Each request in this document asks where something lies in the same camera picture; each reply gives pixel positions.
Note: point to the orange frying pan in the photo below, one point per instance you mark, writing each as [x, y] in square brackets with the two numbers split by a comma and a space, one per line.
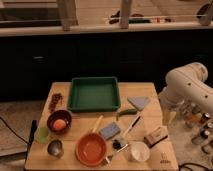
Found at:
[91, 148]

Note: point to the green plastic tray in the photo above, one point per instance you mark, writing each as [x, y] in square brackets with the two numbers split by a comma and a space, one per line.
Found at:
[94, 94]

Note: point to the red dried chili bunch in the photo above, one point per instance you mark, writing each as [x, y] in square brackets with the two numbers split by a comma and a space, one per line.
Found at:
[55, 99]

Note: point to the light green plastic cup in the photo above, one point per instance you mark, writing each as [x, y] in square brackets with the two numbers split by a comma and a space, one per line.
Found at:
[42, 135]

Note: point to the blue sponge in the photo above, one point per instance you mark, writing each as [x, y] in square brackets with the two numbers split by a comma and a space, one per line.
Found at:
[109, 131]

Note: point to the orange egg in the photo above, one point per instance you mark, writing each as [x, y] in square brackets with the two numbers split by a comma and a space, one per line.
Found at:
[59, 125]

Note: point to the dark red bowl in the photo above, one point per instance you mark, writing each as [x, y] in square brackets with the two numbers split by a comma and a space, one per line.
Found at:
[59, 114]

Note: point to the green chili pepper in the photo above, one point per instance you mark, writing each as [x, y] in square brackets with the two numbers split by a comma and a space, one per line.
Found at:
[125, 112]

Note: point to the small metal cup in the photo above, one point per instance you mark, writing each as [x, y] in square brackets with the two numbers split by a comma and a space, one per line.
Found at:
[55, 148]

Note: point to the white plastic cup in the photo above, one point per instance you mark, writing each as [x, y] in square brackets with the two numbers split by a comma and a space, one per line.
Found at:
[139, 151]

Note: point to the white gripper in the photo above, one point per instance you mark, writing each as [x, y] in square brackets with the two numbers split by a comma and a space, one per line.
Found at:
[169, 113]

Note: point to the spice jar black lid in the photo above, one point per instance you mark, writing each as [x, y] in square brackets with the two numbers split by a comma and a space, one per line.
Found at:
[201, 137]

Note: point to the black metal clip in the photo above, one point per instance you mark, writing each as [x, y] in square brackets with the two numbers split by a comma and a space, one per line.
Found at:
[118, 145]

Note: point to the light blue towel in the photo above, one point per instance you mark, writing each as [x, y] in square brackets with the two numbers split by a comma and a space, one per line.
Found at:
[138, 102]

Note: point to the tan black blackboard eraser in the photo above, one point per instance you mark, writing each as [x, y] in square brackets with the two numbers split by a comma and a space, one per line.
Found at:
[156, 136]

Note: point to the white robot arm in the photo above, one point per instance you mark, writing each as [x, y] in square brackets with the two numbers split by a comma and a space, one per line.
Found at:
[186, 83]

